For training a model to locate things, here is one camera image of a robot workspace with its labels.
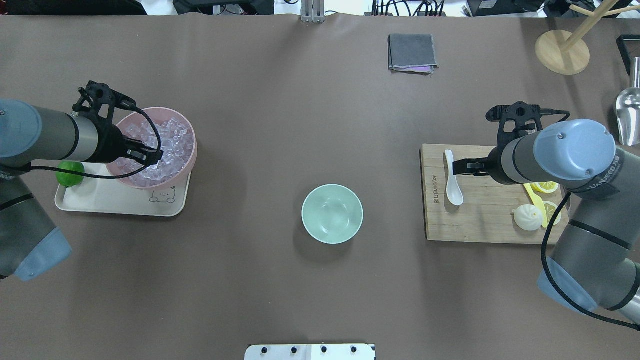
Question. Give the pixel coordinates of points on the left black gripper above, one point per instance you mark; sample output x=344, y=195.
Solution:
x=108, y=143

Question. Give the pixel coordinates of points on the pink bowl of ice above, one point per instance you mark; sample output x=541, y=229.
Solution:
x=176, y=138

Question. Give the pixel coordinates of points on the bamboo cutting board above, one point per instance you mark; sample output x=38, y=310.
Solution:
x=485, y=215

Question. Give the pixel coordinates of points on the lemon slice near bun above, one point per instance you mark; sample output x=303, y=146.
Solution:
x=550, y=209

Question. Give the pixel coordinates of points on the wooden mug tree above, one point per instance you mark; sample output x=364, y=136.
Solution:
x=564, y=52

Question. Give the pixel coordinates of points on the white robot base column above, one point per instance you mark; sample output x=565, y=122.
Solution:
x=312, y=351

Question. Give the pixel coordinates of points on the green lime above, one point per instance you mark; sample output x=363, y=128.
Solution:
x=69, y=180

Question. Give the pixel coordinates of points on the grey folded cloth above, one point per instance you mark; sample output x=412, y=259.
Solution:
x=412, y=53

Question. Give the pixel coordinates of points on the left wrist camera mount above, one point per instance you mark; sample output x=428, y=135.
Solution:
x=100, y=100

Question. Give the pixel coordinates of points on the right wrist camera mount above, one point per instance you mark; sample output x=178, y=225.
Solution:
x=518, y=120

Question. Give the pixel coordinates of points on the mint green bowl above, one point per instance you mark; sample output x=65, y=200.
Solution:
x=332, y=214

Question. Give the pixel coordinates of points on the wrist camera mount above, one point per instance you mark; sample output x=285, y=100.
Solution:
x=518, y=120
x=100, y=100

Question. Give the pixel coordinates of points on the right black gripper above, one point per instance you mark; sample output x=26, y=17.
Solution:
x=494, y=167

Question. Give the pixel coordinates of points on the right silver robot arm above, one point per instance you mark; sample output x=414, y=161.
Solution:
x=589, y=270

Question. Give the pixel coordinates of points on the cream serving tray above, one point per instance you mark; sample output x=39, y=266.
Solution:
x=109, y=196

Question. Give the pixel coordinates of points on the lemon slice stack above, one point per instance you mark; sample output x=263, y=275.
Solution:
x=547, y=187

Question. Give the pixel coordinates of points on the metal ice scoop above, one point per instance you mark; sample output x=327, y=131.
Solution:
x=627, y=108

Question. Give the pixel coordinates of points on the white ceramic spoon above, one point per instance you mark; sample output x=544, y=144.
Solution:
x=453, y=190

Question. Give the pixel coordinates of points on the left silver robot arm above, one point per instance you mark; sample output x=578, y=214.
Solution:
x=33, y=140

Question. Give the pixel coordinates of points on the aluminium frame post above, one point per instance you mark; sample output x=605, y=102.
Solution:
x=312, y=11

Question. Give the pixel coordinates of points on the yellow plastic knife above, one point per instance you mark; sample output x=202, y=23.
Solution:
x=537, y=201

